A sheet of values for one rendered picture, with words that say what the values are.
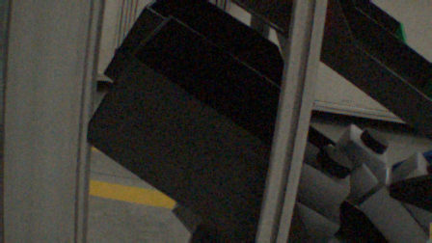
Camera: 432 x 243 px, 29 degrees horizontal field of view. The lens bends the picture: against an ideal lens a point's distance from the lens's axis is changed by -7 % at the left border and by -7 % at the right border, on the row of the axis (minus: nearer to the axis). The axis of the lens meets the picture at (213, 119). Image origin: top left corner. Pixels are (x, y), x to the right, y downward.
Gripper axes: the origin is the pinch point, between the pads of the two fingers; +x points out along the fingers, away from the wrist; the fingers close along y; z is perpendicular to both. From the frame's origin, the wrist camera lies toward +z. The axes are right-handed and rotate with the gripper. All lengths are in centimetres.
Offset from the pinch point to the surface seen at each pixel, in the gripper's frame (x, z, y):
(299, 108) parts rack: 8.6, 9.4, 11.5
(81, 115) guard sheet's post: 6, 20, 52
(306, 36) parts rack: 7.5, 14.2, 11.9
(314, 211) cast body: 9.5, -0.7, 3.9
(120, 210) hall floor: 123, -86, -232
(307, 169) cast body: 9.7, 3.0, 4.5
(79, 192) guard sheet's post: 6, 18, 51
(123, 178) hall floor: 130, -82, -261
